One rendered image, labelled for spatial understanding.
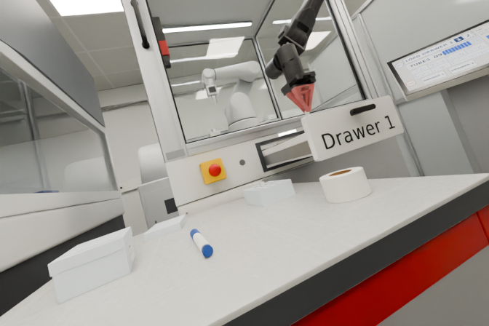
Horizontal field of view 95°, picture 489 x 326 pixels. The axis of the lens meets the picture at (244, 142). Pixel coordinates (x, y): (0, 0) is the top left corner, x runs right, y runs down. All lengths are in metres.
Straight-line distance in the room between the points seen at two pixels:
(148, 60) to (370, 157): 0.97
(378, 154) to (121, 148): 3.76
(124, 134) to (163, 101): 3.43
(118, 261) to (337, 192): 0.33
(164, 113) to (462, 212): 0.75
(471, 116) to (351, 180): 1.23
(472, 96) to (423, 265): 1.31
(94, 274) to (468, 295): 0.44
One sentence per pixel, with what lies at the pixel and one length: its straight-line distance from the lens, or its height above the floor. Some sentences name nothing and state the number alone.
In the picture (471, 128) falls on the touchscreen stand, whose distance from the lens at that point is 1.56.
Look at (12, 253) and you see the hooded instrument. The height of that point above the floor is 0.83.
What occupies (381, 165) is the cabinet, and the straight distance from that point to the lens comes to 1.17.
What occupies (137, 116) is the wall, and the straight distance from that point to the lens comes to 4.28.
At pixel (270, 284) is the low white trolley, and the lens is 0.21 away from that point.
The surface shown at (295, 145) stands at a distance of 0.63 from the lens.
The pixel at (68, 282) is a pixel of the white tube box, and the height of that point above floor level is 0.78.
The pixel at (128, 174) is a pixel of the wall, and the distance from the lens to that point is 4.13.
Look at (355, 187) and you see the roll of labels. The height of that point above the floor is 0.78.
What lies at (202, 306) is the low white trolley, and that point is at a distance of 0.22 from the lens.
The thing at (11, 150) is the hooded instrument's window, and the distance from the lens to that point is 0.83.
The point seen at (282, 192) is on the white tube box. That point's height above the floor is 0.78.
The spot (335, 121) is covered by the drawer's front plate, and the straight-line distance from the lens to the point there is 0.59.
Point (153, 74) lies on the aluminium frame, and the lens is 0.87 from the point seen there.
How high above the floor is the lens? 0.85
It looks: 6 degrees up
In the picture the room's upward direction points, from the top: 17 degrees counter-clockwise
